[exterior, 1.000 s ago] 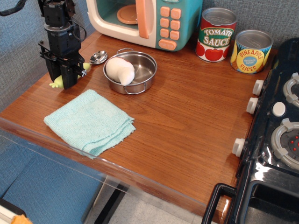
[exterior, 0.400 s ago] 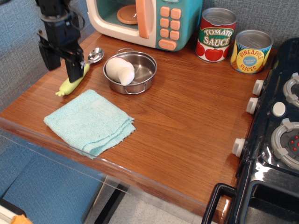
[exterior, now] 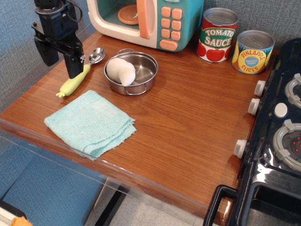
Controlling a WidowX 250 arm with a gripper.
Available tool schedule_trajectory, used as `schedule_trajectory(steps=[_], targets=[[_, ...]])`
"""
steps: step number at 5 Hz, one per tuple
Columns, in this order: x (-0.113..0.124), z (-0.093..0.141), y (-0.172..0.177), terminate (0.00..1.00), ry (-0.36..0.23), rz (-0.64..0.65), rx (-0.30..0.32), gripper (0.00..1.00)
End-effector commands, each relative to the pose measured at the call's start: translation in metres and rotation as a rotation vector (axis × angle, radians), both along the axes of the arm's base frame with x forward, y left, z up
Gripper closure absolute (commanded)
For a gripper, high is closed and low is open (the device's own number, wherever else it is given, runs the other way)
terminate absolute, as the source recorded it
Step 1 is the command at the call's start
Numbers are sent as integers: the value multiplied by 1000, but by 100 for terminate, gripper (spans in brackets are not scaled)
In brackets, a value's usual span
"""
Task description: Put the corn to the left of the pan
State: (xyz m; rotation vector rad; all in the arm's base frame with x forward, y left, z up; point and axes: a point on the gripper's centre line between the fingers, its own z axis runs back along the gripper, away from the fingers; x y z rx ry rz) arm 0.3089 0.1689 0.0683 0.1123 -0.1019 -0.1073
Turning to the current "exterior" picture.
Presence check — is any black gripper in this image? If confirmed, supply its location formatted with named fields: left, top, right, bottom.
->
left=32, top=7, right=84, bottom=79

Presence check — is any corn-handled metal spoon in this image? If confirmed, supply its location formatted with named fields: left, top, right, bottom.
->
left=56, top=48, right=105, bottom=98

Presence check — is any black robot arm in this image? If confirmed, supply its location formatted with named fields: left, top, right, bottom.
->
left=32, top=0, right=85, bottom=79

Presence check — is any small steel pan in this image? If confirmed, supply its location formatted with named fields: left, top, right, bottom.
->
left=104, top=48, right=158, bottom=96

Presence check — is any white plush mushroom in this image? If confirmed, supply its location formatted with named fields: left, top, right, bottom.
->
left=106, top=57, right=136, bottom=87

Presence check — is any folded teal cloth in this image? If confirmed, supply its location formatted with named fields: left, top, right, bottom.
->
left=44, top=90, right=136, bottom=160

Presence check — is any teal toy microwave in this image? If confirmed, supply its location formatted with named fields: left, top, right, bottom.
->
left=87, top=0, right=204, bottom=52

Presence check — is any clear acrylic table guard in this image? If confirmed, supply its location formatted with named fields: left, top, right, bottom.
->
left=0, top=118, right=231, bottom=226

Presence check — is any tomato sauce can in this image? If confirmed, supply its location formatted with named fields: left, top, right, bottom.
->
left=197, top=8, right=239, bottom=63

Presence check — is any orange plush object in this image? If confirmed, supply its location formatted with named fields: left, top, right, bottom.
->
left=11, top=217, right=33, bottom=226

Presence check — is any pineapple slices can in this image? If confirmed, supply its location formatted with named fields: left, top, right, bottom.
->
left=232, top=30, right=275, bottom=75

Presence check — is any black toy stove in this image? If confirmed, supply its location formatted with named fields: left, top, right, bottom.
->
left=203, top=38, right=301, bottom=226

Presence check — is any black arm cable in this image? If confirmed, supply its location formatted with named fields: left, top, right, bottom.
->
left=63, top=0, right=84, bottom=24

